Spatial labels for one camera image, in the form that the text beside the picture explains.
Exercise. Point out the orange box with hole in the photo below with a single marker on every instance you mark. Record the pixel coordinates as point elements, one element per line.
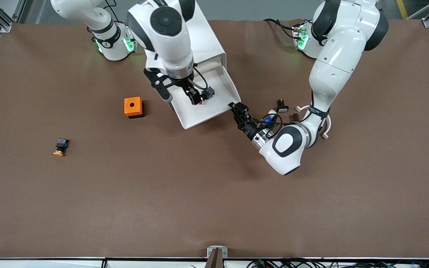
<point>132,101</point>

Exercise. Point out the white curved plastic bracket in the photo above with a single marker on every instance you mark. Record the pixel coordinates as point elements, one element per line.
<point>326,134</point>

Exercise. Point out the red cap push button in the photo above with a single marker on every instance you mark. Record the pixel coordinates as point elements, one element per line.
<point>207,93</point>

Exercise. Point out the black white rectangular button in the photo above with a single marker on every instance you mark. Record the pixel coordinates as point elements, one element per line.
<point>282,108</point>

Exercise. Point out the white table edge panel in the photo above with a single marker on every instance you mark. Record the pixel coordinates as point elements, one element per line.
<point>50,263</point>

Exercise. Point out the white plastic drawer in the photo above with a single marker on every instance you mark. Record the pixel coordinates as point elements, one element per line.
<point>207,115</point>

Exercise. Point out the brown terminal block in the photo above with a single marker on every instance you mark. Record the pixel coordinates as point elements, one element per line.
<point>295,117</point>

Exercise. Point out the grey metal bracket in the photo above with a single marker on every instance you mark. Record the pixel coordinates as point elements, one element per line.
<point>210,251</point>

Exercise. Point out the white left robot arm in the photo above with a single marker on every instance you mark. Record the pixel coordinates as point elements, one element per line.
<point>333,59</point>

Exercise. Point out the white drawer cabinet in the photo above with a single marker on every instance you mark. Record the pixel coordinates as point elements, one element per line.
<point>209,37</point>

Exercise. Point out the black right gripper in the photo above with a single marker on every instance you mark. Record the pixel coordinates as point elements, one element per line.
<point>185,86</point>

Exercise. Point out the yellow cap push button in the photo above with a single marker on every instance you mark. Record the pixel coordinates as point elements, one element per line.
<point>62,143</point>

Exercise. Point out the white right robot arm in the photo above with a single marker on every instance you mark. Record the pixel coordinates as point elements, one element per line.
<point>166,37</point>

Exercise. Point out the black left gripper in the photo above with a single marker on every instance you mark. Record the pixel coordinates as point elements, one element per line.
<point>249,128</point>

